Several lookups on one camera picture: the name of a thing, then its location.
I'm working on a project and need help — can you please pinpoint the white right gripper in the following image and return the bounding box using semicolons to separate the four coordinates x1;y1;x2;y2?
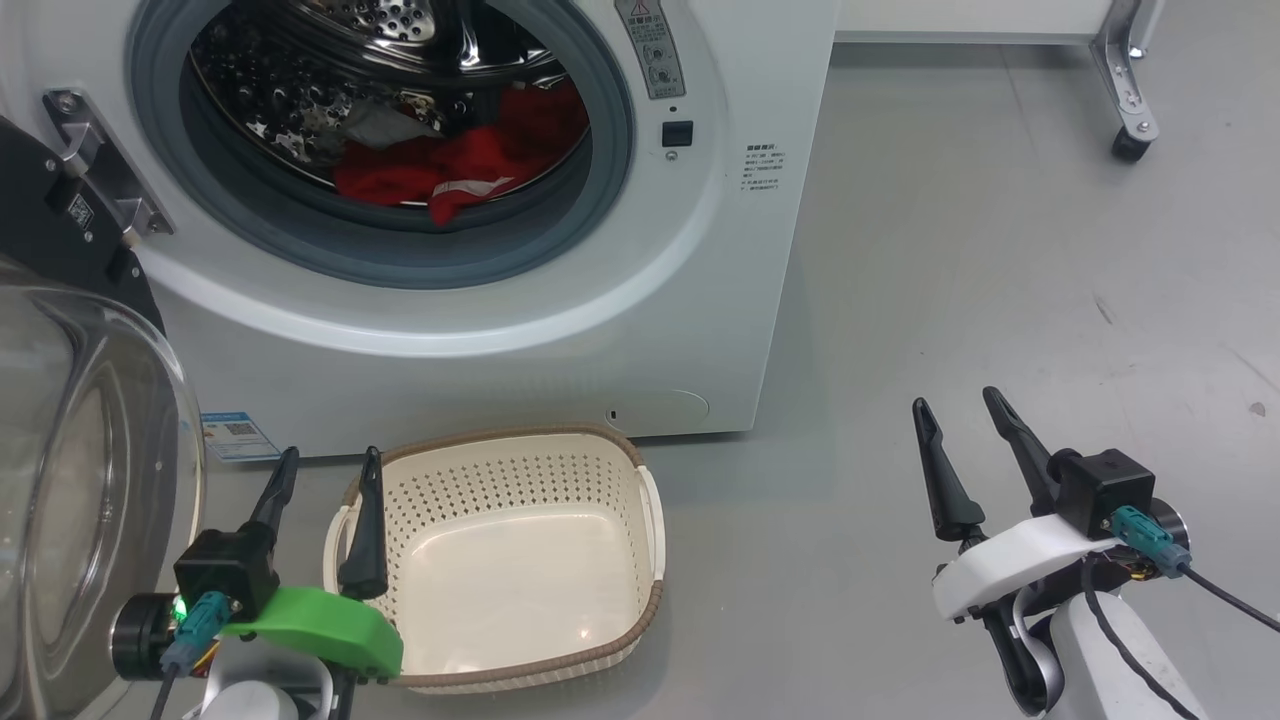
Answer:
912;387;1121;716

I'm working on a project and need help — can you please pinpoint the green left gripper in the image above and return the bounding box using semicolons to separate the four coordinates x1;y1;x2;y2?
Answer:
222;447;404;686

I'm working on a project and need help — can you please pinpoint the red and white garment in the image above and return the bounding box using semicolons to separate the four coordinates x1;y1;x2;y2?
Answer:
333;82;589;227

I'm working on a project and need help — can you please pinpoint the round black glass washer door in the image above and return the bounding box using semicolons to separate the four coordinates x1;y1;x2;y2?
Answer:
0;115;206;720

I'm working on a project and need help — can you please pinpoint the cream perforated laundry basket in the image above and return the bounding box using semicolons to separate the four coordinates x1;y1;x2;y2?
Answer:
322;422;666;696

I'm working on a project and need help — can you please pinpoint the white front-load washing machine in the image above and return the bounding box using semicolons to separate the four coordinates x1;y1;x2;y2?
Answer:
0;0;841;461

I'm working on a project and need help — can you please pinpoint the metal washing machine door hinge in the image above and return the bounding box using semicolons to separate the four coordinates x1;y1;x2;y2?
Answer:
42;88;173;239

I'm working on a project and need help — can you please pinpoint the blue energy label sticker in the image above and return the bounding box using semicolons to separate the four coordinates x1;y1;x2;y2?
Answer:
200;411;281;463

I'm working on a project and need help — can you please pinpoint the black printed text sticker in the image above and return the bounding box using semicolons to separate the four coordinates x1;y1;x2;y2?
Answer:
742;143;787;193

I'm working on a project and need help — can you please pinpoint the white partition board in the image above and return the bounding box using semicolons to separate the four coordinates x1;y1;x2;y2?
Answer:
835;0;1121;45

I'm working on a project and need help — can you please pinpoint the grey warning label strip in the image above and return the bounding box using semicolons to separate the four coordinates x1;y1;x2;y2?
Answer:
613;0;687;101

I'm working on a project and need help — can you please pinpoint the teal plug left camera cable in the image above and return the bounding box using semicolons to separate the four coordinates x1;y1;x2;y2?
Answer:
148;590;236;720

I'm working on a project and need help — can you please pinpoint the teal plug camera cable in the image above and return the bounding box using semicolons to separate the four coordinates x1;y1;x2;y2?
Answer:
148;590;236;720
1108;505;1280;633

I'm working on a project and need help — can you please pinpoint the teal plug right camera cable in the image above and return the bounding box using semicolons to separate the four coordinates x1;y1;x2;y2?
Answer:
1108;505;1280;633

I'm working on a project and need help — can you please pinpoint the metal partition leg bracket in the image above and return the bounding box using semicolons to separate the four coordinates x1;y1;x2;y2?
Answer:
1090;0;1166;143

